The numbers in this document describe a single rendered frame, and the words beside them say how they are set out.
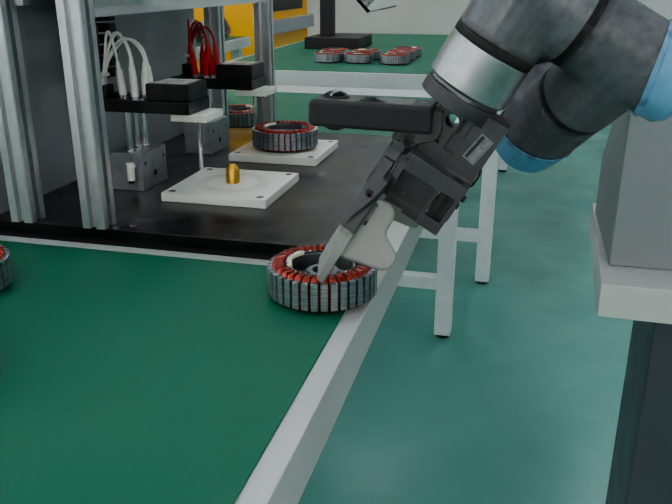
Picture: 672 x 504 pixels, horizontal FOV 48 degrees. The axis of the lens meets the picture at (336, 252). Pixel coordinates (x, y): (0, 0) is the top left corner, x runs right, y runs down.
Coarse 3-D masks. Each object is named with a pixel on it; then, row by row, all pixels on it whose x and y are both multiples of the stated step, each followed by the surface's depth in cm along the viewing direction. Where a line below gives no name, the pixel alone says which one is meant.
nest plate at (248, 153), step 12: (252, 144) 130; (324, 144) 130; (336, 144) 132; (240, 156) 123; (252, 156) 122; (264, 156) 122; (276, 156) 121; (288, 156) 121; (300, 156) 121; (312, 156) 121; (324, 156) 125
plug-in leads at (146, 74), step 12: (120, 36) 100; (108, 48) 102; (108, 60) 103; (132, 60) 101; (144, 60) 103; (108, 72) 104; (120, 72) 102; (132, 72) 101; (144, 72) 103; (108, 84) 104; (120, 84) 103; (132, 84) 101; (144, 84) 104; (108, 96) 104; (120, 96) 104; (132, 96) 102; (144, 96) 104
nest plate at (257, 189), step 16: (192, 176) 109; (208, 176) 109; (224, 176) 109; (240, 176) 109; (256, 176) 109; (272, 176) 109; (288, 176) 109; (176, 192) 101; (192, 192) 101; (208, 192) 101; (224, 192) 101; (240, 192) 101; (256, 192) 101; (272, 192) 101
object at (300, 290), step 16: (288, 256) 77; (304, 256) 78; (272, 272) 73; (288, 272) 72; (304, 272) 78; (336, 272) 75; (352, 272) 72; (368, 272) 73; (272, 288) 74; (288, 288) 72; (304, 288) 71; (320, 288) 71; (336, 288) 71; (352, 288) 72; (368, 288) 73; (288, 304) 72; (304, 304) 71; (320, 304) 72; (336, 304) 71; (352, 304) 72
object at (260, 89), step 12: (216, 72) 123; (228, 72) 123; (240, 72) 122; (252, 72) 122; (216, 84) 124; (228, 84) 123; (240, 84) 123; (252, 84) 122; (264, 84) 128; (264, 96) 123
